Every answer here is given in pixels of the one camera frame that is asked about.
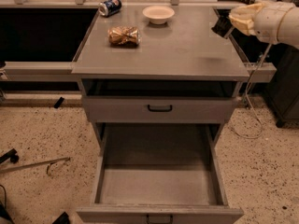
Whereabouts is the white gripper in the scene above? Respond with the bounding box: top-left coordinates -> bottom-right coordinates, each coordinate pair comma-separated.
229,2 -> 295,45

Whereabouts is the black rxbar chocolate bar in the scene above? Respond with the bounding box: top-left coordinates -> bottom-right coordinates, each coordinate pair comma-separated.
211,16 -> 234,39

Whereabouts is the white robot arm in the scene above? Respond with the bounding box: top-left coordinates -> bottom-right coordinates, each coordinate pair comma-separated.
229,2 -> 299,49

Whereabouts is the grey drawer cabinet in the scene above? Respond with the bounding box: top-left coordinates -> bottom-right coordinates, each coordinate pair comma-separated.
72,4 -> 249,140

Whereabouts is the closed grey top drawer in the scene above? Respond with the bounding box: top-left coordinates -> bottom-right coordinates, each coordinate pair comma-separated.
82,96 -> 236,123

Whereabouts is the open grey middle drawer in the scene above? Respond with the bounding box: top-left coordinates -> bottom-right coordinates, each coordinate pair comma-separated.
77,123 -> 244,224

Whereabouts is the white bowl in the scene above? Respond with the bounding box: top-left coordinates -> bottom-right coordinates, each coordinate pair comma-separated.
142,6 -> 175,25

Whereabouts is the gold foil chip bag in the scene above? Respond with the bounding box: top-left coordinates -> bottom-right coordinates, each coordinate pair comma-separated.
108,26 -> 140,46

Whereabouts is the blue pepsi can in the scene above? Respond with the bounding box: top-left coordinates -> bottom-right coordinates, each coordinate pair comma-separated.
99,0 -> 122,17

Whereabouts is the black block on floor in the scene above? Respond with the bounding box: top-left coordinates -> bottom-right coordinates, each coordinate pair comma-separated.
54,97 -> 64,109

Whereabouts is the metal rod on floor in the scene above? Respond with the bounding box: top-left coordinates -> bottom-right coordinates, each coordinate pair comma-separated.
0,157 -> 71,175

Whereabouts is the black clamp on floor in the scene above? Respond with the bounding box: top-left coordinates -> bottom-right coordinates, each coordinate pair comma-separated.
0,148 -> 19,163

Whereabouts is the black object bottom floor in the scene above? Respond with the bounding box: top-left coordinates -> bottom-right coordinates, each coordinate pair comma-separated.
52,212 -> 70,224

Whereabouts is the white cable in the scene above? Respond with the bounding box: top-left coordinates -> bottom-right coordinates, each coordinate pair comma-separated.
230,42 -> 274,140

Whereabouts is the black top drawer handle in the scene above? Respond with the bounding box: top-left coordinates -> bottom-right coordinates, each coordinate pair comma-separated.
147,105 -> 173,112

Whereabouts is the black drawer handle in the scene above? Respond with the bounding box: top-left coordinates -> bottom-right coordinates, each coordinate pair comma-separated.
147,105 -> 173,112
146,215 -> 173,224

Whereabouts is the black middle drawer handle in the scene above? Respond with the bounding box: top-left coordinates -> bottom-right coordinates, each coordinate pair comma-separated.
146,215 -> 173,224

